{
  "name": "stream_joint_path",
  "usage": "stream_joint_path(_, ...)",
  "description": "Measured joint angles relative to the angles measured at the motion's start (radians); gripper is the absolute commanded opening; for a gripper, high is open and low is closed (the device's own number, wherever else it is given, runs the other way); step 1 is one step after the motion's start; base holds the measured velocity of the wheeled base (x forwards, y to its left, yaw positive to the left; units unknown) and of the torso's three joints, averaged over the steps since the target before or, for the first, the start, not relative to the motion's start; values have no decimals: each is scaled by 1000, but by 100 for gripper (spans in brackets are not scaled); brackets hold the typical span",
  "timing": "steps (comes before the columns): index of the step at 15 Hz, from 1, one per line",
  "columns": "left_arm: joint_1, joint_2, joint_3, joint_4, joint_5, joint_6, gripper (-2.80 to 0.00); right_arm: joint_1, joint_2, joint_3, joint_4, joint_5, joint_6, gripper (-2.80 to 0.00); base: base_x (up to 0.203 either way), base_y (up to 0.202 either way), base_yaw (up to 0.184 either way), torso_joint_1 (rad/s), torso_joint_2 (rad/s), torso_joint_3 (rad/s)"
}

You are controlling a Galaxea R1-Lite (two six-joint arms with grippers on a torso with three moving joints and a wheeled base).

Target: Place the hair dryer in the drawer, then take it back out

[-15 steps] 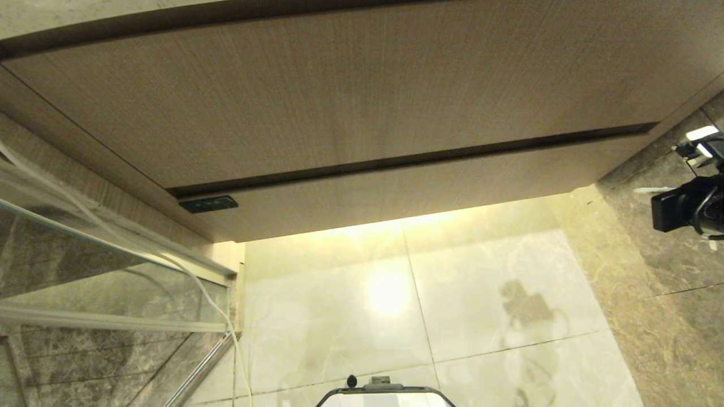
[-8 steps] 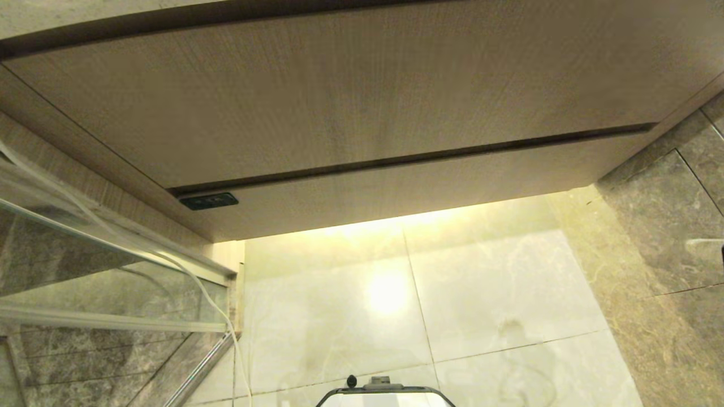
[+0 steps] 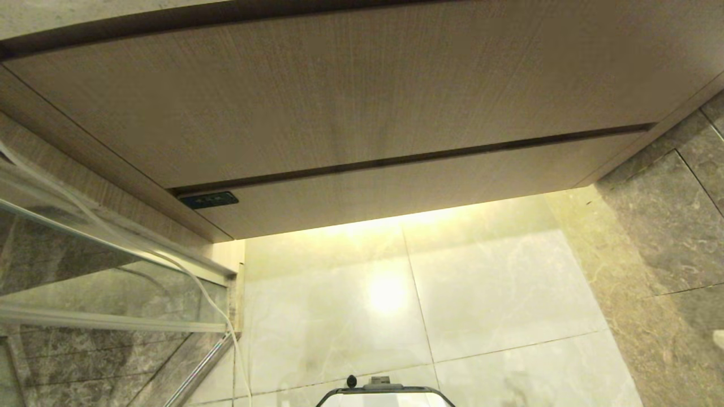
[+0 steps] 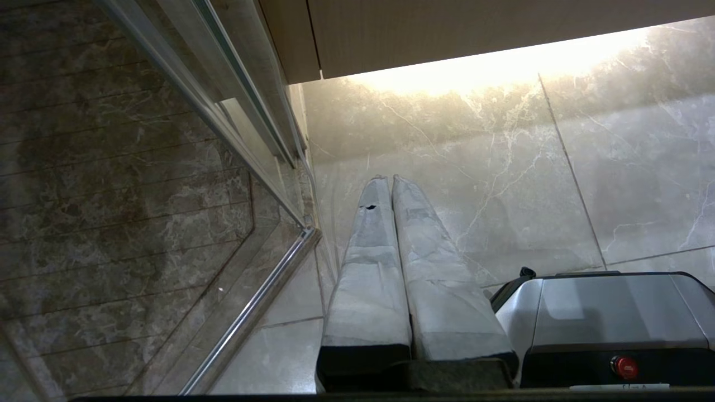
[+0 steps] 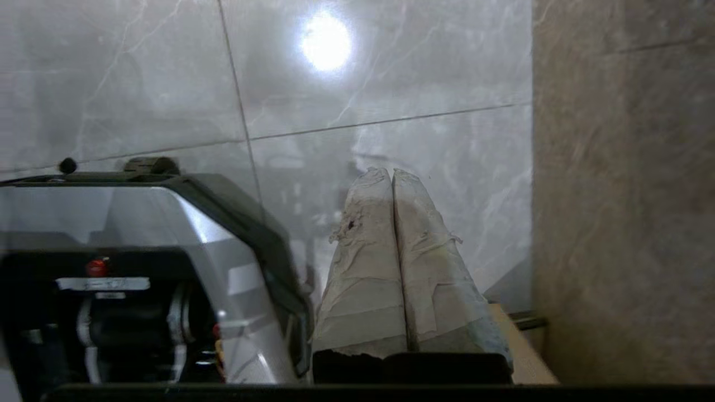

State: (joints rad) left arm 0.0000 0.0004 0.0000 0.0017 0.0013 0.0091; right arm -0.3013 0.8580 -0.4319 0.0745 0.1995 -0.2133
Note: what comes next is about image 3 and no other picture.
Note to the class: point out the narrow wooden drawer front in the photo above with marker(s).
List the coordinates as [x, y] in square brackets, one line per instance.
[430, 186]

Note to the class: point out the black label sticker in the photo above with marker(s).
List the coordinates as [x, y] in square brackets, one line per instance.
[208, 199]

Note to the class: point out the glass shower door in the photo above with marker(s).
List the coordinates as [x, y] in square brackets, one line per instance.
[102, 294]

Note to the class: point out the wooden vanity cabinet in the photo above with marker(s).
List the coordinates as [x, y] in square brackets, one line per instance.
[68, 152]

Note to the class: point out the tall wooden drawer front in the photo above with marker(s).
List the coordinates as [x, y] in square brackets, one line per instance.
[339, 96]

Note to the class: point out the grey stone countertop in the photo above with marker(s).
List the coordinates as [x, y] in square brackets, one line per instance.
[85, 14]

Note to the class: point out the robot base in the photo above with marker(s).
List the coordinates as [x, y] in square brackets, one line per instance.
[384, 395]

